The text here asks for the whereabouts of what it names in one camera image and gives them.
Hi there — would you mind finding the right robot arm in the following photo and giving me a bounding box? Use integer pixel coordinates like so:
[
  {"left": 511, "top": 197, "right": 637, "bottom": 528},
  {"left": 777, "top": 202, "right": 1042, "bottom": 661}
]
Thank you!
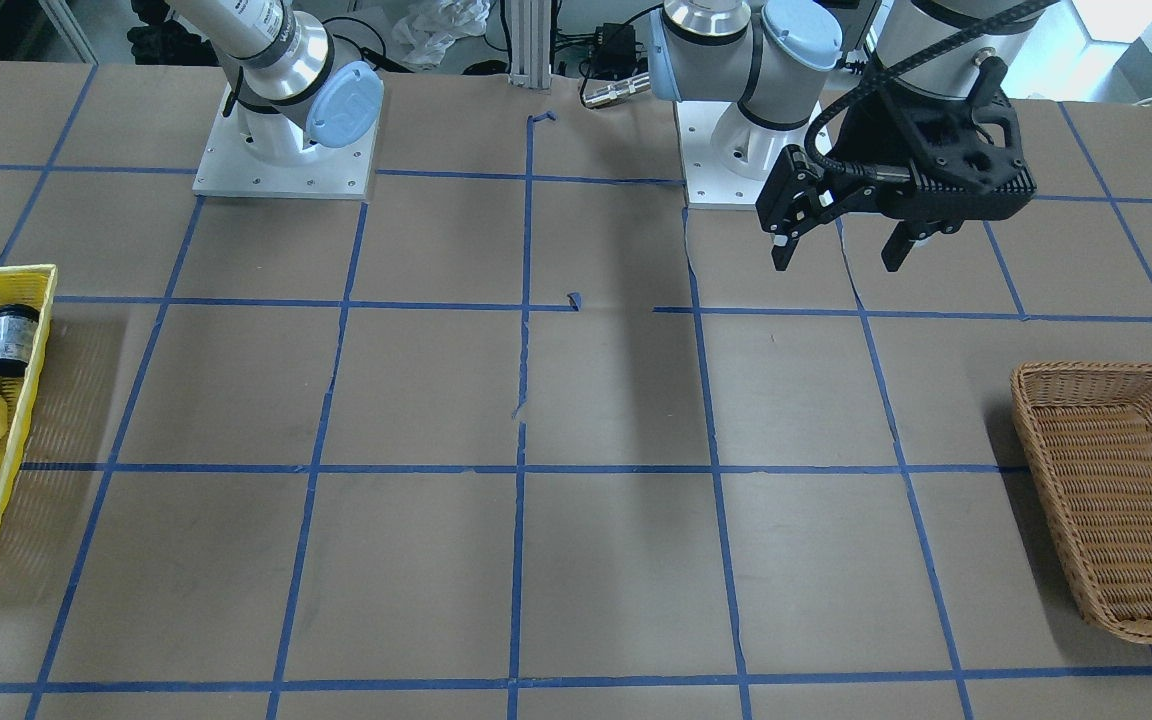
[{"left": 168, "top": 1, "right": 385, "bottom": 170}]

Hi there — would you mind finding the aluminium frame post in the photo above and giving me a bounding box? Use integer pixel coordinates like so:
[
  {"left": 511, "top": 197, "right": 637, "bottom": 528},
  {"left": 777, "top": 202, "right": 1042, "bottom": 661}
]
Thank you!
[{"left": 502, "top": 1, "right": 553, "bottom": 94}]

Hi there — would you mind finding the silver metal connector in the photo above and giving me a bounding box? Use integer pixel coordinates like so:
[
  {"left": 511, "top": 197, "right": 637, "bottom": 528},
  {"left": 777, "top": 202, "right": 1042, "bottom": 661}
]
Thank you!
[{"left": 579, "top": 71, "right": 652, "bottom": 109}]

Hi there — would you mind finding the black power adapter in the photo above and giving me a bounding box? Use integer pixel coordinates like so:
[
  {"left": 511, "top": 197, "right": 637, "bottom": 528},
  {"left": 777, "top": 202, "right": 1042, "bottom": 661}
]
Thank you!
[{"left": 589, "top": 23, "right": 637, "bottom": 79}]

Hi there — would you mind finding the small dark bottle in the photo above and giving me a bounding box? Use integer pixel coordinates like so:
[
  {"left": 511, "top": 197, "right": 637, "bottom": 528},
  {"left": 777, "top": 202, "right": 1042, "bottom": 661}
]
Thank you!
[{"left": 0, "top": 304, "right": 41, "bottom": 378}]

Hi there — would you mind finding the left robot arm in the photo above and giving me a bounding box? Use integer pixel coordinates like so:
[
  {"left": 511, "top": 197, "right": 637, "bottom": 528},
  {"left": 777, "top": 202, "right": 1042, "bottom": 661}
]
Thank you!
[{"left": 647, "top": 1, "right": 1047, "bottom": 272}]

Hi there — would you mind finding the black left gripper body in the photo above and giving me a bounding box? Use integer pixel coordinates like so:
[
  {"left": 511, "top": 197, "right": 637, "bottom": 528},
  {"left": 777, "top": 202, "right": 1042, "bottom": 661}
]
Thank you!
[{"left": 814, "top": 85, "right": 922, "bottom": 217}]

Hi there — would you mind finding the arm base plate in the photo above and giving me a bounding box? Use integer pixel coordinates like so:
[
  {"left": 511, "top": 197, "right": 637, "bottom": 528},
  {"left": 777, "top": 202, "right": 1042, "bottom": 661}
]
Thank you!
[
  {"left": 192, "top": 88, "right": 380, "bottom": 202},
  {"left": 672, "top": 97, "right": 823, "bottom": 211}
]

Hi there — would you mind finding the brown wicker basket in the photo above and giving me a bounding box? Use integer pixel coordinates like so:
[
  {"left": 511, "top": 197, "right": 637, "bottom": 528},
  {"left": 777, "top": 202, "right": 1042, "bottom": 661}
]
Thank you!
[{"left": 1011, "top": 361, "right": 1152, "bottom": 644}]

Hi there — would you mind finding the white crumpled plastic bag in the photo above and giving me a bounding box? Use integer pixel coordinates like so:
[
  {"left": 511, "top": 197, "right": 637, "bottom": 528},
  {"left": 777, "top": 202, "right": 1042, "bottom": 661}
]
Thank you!
[{"left": 394, "top": 1, "right": 493, "bottom": 69}]

